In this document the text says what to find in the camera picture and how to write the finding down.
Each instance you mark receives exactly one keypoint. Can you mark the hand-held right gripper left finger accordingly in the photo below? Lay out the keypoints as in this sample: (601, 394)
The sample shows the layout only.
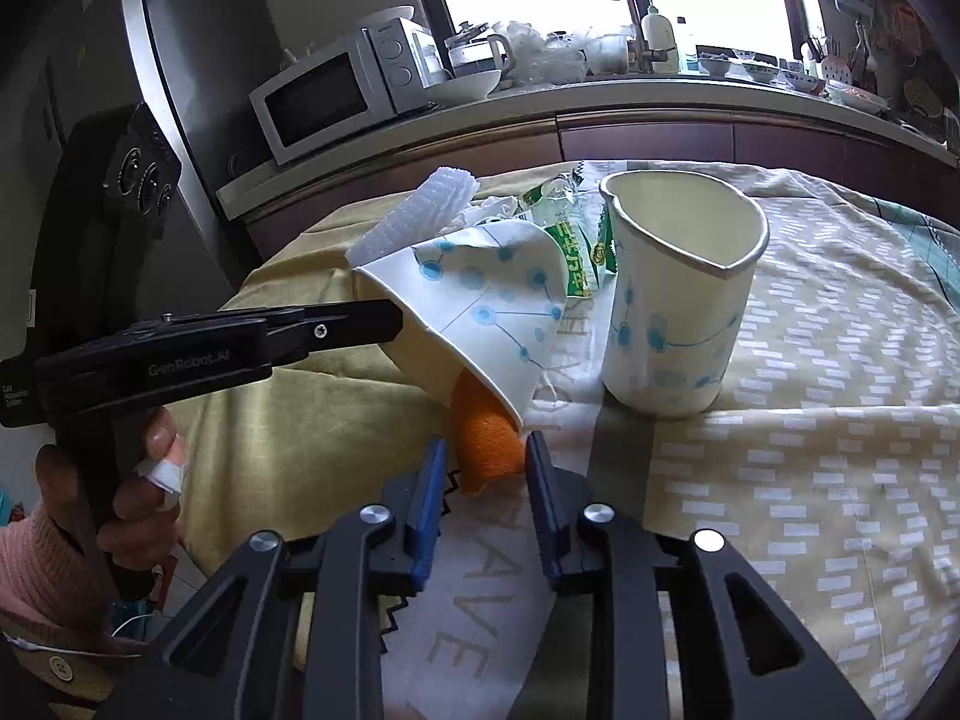
(429, 495)

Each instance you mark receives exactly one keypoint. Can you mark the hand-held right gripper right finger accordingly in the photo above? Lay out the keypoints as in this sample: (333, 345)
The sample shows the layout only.
(541, 495)

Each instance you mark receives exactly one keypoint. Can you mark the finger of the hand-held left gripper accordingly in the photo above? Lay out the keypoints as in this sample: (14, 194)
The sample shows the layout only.
(352, 326)

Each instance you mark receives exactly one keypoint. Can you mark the orange sponge ball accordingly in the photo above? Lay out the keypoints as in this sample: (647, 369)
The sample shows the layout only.
(487, 435)

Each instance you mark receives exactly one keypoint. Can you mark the crushed dotted paper cup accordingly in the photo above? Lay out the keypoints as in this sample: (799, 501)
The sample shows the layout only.
(480, 300)

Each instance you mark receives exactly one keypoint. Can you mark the person's left hand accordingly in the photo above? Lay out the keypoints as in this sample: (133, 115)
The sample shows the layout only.
(154, 465)

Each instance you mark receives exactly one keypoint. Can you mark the crumpled white tissue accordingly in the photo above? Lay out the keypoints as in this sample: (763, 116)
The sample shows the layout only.
(487, 210)

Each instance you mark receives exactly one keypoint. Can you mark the green snack wrapper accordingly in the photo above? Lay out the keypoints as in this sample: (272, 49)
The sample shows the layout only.
(574, 247)

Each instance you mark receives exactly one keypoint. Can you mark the white microwave oven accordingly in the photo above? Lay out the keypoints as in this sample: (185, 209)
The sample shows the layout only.
(315, 94)

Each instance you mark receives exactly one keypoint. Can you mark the clear plastic wrapper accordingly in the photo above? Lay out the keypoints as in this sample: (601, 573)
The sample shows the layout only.
(551, 193)

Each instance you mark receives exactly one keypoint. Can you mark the wide white bowl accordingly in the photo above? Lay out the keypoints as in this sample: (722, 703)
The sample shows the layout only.
(461, 88)

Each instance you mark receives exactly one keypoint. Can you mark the yellow tablecloth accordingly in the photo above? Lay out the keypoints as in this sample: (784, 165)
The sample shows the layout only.
(810, 465)

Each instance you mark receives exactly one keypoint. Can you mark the grey refrigerator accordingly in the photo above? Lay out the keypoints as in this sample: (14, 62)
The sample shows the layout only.
(210, 52)

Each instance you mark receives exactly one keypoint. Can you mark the small white bowl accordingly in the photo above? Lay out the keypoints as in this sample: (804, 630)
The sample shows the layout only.
(386, 16)

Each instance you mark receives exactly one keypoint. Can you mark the white kitchen counter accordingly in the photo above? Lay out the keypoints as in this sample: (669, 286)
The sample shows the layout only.
(570, 97)

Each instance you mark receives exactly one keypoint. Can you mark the beige buttoned garment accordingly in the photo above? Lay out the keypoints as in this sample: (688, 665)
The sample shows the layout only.
(60, 679)

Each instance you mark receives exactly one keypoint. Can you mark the pile of clear plastic containers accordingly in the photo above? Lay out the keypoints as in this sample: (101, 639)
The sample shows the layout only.
(562, 52)

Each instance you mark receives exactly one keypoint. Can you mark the brown kitchen cabinet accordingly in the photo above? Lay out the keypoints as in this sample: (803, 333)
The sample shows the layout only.
(645, 139)

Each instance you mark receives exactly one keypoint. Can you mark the metal kitchen faucet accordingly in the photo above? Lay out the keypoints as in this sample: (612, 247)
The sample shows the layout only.
(637, 30)

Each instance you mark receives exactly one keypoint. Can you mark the white soap bottle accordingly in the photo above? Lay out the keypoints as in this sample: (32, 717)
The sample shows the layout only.
(660, 41)

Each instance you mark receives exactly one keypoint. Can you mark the clear bottle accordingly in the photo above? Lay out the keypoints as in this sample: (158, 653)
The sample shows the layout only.
(686, 49)

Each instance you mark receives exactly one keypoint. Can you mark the group of patterned dishes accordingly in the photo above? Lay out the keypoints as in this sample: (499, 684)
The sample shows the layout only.
(750, 64)

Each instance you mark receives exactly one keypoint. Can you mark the utensil holder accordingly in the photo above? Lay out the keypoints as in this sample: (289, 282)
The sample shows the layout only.
(836, 64)

